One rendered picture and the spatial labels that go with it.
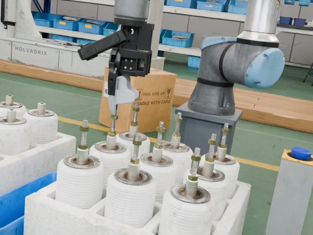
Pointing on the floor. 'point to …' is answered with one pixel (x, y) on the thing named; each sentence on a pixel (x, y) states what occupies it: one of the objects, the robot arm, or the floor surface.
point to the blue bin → (20, 203)
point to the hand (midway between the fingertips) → (112, 108)
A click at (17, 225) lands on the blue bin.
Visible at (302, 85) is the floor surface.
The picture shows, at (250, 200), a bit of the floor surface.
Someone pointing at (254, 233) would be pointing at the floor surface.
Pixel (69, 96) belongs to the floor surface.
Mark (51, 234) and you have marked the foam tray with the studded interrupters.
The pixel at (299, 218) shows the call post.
